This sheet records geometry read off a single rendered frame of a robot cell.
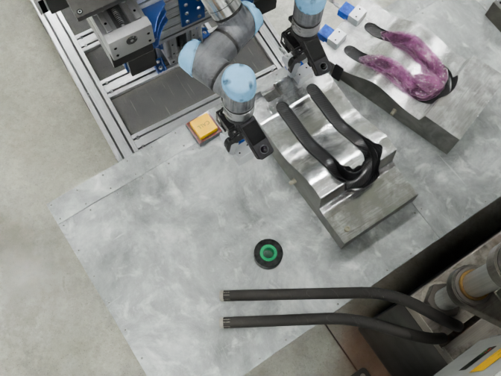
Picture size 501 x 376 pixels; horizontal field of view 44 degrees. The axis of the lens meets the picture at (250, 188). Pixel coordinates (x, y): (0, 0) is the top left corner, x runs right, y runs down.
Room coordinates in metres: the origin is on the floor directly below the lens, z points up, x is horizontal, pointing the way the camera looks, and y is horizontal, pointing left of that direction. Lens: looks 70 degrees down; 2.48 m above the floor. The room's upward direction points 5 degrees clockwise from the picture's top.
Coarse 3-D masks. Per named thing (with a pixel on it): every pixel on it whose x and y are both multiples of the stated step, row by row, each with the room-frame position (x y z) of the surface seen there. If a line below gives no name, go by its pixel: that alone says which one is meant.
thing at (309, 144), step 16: (320, 96) 0.87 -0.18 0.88; (288, 112) 0.81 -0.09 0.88; (336, 112) 0.82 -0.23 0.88; (304, 128) 0.76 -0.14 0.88; (336, 128) 0.76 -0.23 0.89; (352, 128) 0.76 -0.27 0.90; (304, 144) 0.71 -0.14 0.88; (368, 144) 0.71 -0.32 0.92; (320, 160) 0.65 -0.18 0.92; (336, 160) 0.65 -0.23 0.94; (368, 160) 0.65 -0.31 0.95; (336, 176) 0.60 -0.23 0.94; (352, 176) 0.62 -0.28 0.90; (368, 176) 0.63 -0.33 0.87
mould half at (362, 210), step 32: (256, 96) 0.84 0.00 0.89; (288, 96) 0.85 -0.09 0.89; (288, 128) 0.75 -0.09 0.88; (320, 128) 0.76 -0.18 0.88; (288, 160) 0.65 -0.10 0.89; (352, 160) 0.65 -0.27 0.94; (384, 160) 0.67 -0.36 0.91; (320, 192) 0.55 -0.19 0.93; (352, 192) 0.59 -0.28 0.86; (384, 192) 0.59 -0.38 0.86; (416, 192) 0.60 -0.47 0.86; (352, 224) 0.49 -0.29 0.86
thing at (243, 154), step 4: (240, 140) 0.68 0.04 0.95; (244, 140) 0.68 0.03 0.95; (240, 144) 0.66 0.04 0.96; (244, 144) 0.66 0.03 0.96; (236, 148) 0.65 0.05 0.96; (240, 148) 0.65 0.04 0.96; (244, 148) 0.65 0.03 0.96; (248, 148) 0.65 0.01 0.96; (236, 152) 0.64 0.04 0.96; (240, 152) 0.64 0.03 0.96; (244, 152) 0.64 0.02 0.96; (248, 152) 0.64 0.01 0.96; (252, 152) 0.64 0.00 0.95; (232, 156) 0.65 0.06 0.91; (236, 156) 0.63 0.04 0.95; (240, 156) 0.63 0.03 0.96; (244, 156) 0.63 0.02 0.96; (248, 156) 0.64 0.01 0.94; (252, 156) 0.64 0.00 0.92; (236, 160) 0.63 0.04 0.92; (240, 160) 0.62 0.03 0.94; (244, 160) 0.63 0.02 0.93; (240, 164) 0.62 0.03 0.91
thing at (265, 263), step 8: (264, 240) 0.43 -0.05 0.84; (272, 240) 0.44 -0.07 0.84; (256, 248) 0.41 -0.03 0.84; (264, 248) 0.41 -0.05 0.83; (272, 248) 0.41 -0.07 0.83; (280, 248) 0.41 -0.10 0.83; (256, 256) 0.39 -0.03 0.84; (264, 256) 0.39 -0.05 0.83; (280, 256) 0.39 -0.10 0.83; (256, 264) 0.37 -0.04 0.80; (264, 264) 0.37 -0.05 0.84; (272, 264) 0.37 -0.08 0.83
